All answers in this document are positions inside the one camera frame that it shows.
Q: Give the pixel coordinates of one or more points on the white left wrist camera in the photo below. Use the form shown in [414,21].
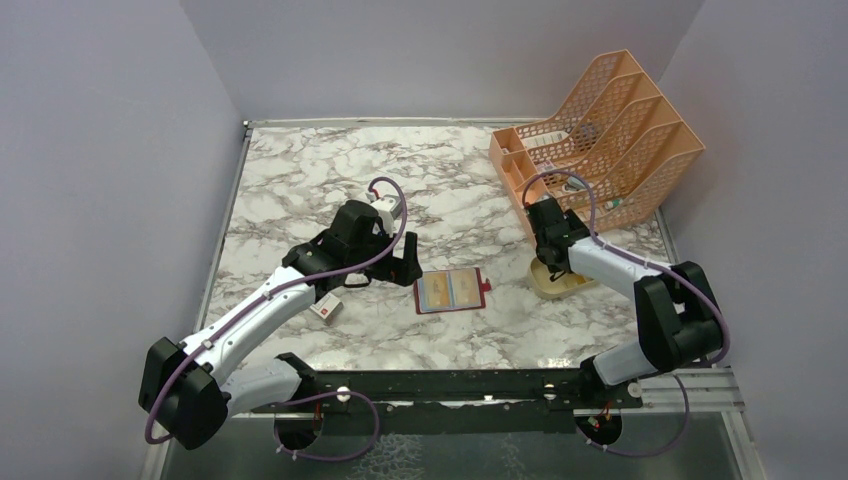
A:
[389,209]

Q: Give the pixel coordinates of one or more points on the white box in organizer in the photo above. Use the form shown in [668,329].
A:
[546,139]

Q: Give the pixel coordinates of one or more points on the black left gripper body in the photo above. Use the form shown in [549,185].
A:
[376,244]

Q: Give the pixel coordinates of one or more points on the red leather card holder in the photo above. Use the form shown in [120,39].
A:
[485,287]

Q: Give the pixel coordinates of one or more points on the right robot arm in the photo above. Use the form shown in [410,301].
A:
[677,316]

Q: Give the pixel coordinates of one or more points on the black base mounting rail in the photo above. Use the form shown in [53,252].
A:
[558,388]

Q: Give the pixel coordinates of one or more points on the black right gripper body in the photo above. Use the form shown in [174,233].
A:
[573,220]

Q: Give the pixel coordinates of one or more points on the small white card box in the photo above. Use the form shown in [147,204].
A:
[327,308]

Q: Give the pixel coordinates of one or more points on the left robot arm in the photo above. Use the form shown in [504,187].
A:
[187,389]

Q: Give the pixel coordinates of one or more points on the aluminium frame rail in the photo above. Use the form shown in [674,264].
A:
[708,391]

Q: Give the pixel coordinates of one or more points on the peach plastic file organizer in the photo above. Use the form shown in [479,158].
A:
[627,142]

